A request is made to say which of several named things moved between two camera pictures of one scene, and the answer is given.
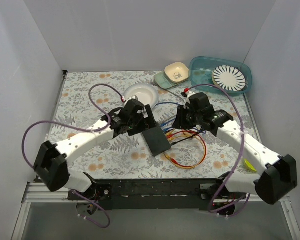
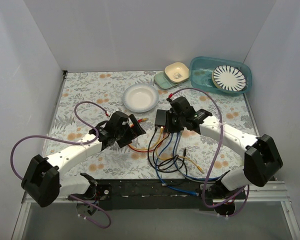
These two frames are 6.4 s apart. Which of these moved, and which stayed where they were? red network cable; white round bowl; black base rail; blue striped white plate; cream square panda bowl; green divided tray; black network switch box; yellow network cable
Moved: yellow network cable; red network cable; black network switch box
Stayed: cream square panda bowl; black base rail; white round bowl; green divided tray; blue striped white plate
